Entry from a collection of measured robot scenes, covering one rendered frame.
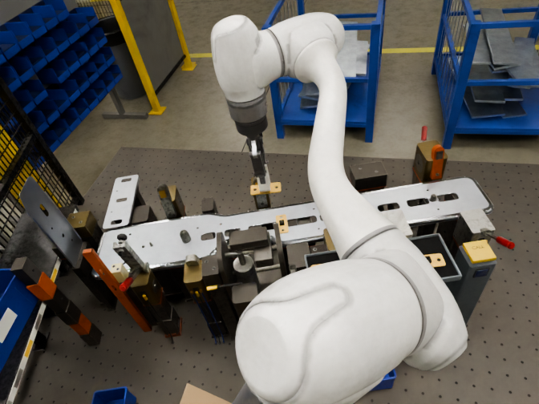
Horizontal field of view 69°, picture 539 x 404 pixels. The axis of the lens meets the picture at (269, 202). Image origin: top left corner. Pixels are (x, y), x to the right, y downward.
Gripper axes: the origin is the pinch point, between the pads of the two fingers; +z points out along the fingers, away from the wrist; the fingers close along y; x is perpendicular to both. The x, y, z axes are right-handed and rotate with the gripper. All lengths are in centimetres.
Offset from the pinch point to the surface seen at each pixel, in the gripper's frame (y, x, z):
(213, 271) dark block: -14.0, 17.6, 20.7
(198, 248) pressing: 4.2, 27.6, 32.6
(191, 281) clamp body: -13.5, 25.7, 25.7
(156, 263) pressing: 0, 41, 32
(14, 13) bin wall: 203, 172, 5
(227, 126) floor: 225, 54, 132
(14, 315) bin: -21, 77, 23
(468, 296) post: -21, -53, 34
